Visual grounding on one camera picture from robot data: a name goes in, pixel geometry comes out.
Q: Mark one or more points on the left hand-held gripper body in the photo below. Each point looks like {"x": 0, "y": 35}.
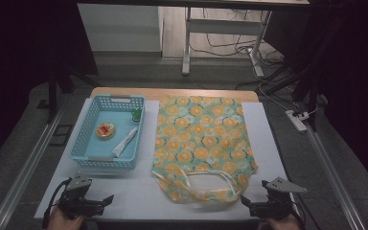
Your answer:
{"x": 76, "y": 204}

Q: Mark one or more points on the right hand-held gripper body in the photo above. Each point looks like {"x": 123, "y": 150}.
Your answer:
{"x": 276, "y": 206}

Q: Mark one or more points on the blue plastic basket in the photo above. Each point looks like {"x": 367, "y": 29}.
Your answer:
{"x": 108, "y": 153}

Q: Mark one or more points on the white tube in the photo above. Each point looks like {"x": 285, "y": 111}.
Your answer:
{"x": 125, "y": 142}

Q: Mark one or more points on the orange-print fabric bag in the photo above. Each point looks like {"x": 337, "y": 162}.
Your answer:
{"x": 201, "y": 140}

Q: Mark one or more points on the small green bottle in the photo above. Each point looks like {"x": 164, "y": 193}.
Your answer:
{"x": 136, "y": 114}

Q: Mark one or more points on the person's right hand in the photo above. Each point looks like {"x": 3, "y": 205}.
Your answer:
{"x": 284, "y": 225}

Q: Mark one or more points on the person's left hand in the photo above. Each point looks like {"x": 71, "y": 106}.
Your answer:
{"x": 62, "y": 222}

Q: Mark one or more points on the white table mat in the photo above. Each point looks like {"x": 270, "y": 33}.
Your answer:
{"x": 140, "y": 191}

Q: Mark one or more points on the black floor plate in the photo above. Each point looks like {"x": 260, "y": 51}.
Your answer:
{"x": 62, "y": 135}

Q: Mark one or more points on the white power strip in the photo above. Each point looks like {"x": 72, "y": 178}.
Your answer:
{"x": 296, "y": 120}

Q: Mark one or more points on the black stand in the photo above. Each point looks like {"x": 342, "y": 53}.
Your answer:
{"x": 52, "y": 96}
{"x": 313, "y": 89}

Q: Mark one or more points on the grey cabinet panel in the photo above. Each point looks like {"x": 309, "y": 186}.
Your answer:
{"x": 121, "y": 28}

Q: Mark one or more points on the aluminium rail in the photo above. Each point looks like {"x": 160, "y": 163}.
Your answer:
{"x": 332, "y": 179}
{"x": 28, "y": 163}

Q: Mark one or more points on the white desk frame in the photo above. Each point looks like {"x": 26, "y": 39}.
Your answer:
{"x": 223, "y": 27}

